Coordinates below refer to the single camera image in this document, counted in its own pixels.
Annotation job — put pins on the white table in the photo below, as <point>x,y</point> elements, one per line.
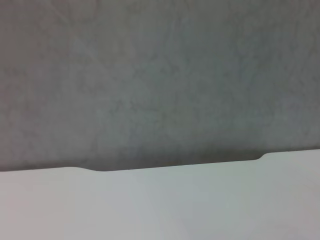
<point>160,205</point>

